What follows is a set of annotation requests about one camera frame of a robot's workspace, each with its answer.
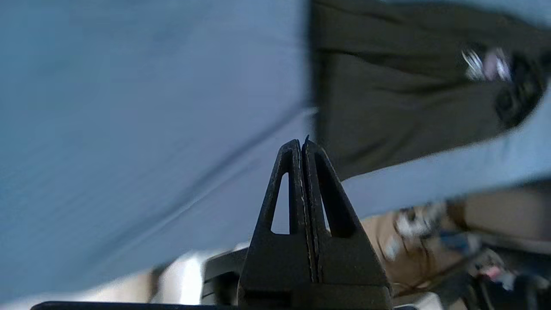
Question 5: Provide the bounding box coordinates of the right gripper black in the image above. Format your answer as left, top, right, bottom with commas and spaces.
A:
493, 54, 548, 130

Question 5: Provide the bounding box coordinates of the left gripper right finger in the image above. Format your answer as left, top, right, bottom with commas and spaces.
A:
302, 136, 393, 287

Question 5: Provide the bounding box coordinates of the blue bed sheet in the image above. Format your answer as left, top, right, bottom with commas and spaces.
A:
0, 0, 551, 302

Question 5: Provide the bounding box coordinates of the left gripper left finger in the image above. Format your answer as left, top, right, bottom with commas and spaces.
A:
238, 139, 318, 307

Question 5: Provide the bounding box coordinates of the brown wooden bed frame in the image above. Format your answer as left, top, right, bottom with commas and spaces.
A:
448, 181, 551, 242

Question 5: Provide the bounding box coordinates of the black moon print T-shirt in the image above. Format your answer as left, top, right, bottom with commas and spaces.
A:
309, 0, 551, 181

